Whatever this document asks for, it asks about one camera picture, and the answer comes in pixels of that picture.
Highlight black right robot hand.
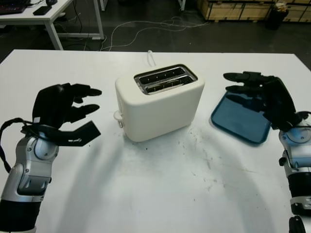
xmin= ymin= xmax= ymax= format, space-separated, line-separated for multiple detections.
xmin=223 ymin=71 xmax=298 ymax=129

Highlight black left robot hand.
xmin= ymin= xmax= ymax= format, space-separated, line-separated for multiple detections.
xmin=32 ymin=83 xmax=103 ymax=131

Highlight blue plastic tray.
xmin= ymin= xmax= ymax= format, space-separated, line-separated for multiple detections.
xmin=210 ymin=88 xmax=272 ymax=146

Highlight cream two-slot toaster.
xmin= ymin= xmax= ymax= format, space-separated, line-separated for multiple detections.
xmin=115 ymin=63 xmax=206 ymax=142

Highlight black waste bin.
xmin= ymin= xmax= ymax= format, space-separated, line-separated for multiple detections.
xmin=265 ymin=2 xmax=289 ymax=31

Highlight white office desk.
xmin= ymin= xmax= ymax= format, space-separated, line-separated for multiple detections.
xmin=0 ymin=0 xmax=106 ymax=50

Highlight black smartphone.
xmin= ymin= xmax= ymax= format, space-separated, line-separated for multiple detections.
xmin=33 ymin=6 xmax=52 ymax=16

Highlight wooden crate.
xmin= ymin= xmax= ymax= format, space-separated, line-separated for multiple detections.
xmin=197 ymin=0 xmax=311 ymax=23

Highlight black laptop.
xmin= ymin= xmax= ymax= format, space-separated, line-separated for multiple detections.
xmin=0 ymin=0 xmax=26 ymax=14

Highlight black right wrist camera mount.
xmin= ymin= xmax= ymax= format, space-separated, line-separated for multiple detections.
xmin=271 ymin=112 xmax=306 ymax=132

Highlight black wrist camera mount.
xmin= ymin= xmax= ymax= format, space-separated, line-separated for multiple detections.
xmin=271 ymin=112 xmax=306 ymax=132
xmin=21 ymin=120 xmax=102 ymax=148

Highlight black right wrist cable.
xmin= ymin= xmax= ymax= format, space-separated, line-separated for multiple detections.
xmin=279 ymin=110 xmax=311 ymax=131

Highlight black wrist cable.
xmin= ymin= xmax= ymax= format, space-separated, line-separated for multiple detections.
xmin=279 ymin=110 xmax=311 ymax=131
xmin=0 ymin=117 xmax=42 ymax=173

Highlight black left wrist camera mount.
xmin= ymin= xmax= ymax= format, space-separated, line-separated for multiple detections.
xmin=21 ymin=120 xmax=102 ymax=148

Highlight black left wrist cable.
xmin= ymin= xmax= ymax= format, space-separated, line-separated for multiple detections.
xmin=0 ymin=117 xmax=42 ymax=173

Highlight white cable on floor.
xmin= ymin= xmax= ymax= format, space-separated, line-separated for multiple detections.
xmin=101 ymin=16 xmax=209 ymax=51

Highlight white toaster power cord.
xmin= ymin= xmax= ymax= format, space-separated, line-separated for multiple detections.
xmin=147 ymin=50 xmax=157 ymax=67

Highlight white table frame legs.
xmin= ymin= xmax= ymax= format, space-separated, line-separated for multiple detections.
xmin=98 ymin=0 xmax=186 ymax=12

